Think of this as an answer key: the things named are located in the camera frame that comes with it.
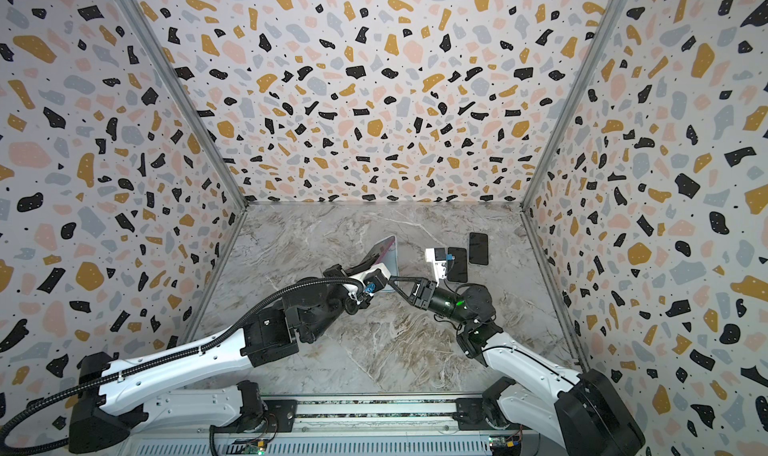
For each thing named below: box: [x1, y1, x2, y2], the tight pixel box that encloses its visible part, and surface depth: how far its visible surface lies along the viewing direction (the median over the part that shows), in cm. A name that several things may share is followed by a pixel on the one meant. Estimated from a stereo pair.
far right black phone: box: [469, 232, 488, 265], surface depth 112 cm
